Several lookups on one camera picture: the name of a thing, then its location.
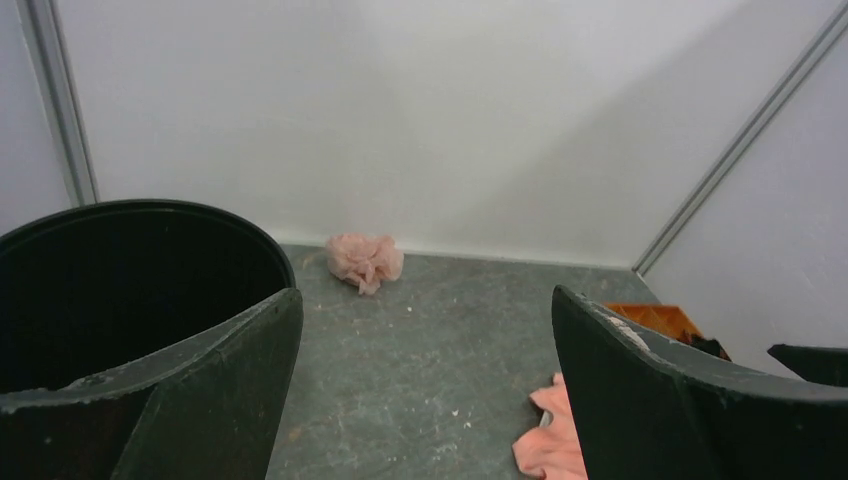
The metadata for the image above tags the salmon pink cloth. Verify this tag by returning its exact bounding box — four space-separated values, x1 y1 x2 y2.
512 372 588 480

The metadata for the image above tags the orange compartment tray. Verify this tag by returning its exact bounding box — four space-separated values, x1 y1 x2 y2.
605 303 730 361

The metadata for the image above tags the right aluminium corner post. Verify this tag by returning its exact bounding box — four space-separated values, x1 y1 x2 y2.
631 1 847 276

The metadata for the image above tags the aluminium corner post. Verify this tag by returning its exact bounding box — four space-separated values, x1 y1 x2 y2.
631 1 847 276
17 0 100 207

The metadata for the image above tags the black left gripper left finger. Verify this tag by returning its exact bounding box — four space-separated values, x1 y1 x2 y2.
1 288 304 479

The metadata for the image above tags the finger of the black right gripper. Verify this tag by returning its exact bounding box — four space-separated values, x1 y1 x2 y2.
768 344 847 388

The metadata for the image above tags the black plastic trash bin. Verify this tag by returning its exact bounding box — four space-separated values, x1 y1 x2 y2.
1 199 296 394

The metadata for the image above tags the pink plastic trash bag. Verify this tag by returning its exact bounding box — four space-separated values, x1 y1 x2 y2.
325 233 404 295

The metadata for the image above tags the left aluminium corner post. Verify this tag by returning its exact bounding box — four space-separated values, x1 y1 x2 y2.
17 0 100 207

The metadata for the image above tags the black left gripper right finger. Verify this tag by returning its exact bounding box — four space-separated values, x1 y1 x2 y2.
551 285 847 479

